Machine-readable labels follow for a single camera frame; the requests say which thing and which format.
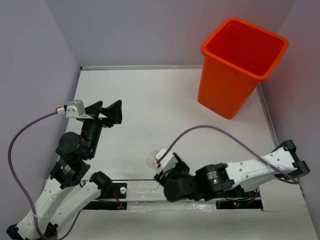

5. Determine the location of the white foam block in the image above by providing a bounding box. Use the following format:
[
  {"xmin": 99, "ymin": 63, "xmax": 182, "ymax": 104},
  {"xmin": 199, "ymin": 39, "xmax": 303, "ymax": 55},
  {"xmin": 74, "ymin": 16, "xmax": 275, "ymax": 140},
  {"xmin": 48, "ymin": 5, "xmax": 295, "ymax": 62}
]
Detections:
[{"xmin": 126, "ymin": 180, "xmax": 167, "ymax": 202}]

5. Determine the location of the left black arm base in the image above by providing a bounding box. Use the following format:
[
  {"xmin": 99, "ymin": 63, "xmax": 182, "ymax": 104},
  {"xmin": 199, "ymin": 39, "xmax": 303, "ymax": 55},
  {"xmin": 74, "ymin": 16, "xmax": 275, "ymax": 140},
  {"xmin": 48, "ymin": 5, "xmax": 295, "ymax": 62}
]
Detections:
[{"xmin": 83, "ymin": 181, "xmax": 128, "ymax": 211}]

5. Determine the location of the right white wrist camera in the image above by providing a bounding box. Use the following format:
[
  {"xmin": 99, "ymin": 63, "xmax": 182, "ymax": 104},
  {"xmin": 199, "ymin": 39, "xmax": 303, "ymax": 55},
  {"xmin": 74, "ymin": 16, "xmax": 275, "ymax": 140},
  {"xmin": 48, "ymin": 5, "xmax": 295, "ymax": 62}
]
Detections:
[{"xmin": 154, "ymin": 148, "xmax": 178, "ymax": 175}]

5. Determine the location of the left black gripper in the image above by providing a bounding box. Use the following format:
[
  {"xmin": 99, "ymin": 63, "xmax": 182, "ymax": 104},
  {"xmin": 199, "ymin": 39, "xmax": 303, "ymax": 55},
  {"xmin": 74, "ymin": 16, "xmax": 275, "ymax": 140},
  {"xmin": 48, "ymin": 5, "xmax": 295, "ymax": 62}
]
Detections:
[{"xmin": 82, "ymin": 98, "xmax": 124, "ymax": 157}]

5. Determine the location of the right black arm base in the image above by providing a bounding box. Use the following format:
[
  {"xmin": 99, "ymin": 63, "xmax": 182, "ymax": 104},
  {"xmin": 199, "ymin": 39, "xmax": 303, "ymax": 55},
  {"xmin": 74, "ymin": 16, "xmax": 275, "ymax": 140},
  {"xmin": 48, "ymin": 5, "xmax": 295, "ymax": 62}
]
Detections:
[{"xmin": 215, "ymin": 189, "xmax": 264, "ymax": 210}]

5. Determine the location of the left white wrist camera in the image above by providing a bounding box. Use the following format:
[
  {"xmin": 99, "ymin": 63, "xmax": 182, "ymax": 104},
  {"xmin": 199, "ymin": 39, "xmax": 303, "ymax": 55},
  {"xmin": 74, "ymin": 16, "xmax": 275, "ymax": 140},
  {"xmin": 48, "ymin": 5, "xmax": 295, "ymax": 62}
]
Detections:
[{"xmin": 55, "ymin": 100, "xmax": 93, "ymax": 120}]

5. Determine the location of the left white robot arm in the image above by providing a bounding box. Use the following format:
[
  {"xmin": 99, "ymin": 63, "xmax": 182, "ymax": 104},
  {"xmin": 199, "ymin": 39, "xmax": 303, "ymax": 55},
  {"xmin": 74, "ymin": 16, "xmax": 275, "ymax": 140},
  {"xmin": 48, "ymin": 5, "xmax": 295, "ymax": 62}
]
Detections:
[{"xmin": 6, "ymin": 99, "xmax": 127, "ymax": 240}]

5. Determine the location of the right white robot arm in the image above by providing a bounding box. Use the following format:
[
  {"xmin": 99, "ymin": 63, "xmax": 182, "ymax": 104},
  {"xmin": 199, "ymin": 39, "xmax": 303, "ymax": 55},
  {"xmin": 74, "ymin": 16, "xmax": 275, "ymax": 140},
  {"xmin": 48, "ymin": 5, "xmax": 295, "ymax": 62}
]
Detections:
[{"xmin": 146, "ymin": 140, "xmax": 310, "ymax": 202}]

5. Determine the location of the orange plastic bin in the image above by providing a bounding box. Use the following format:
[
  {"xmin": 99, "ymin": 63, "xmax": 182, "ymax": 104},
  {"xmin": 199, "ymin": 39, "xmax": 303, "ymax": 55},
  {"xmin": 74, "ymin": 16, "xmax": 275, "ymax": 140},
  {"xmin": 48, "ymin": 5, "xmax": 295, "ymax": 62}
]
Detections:
[{"xmin": 197, "ymin": 18, "xmax": 289, "ymax": 120}]

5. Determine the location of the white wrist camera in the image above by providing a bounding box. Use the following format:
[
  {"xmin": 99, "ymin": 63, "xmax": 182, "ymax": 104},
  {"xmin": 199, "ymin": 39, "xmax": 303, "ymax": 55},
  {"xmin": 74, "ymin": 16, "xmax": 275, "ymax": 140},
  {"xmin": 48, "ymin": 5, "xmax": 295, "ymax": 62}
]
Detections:
[
  {"xmin": 154, "ymin": 148, "xmax": 178, "ymax": 175},
  {"xmin": 55, "ymin": 100, "xmax": 93, "ymax": 120}
]

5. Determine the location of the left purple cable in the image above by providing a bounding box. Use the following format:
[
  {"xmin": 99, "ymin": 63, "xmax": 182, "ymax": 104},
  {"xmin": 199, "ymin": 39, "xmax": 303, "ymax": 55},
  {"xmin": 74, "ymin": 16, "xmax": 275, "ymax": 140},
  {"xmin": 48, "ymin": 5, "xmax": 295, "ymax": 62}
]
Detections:
[{"xmin": 7, "ymin": 111, "xmax": 83, "ymax": 240}]

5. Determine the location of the blue label water bottle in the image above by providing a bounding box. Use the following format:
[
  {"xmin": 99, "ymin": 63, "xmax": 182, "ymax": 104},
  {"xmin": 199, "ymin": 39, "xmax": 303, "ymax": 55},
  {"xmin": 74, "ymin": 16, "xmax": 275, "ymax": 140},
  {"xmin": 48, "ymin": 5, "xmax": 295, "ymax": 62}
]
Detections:
[{"xmin": 146, "ymin": 149, "xmax": 160, "ymax": 171}]

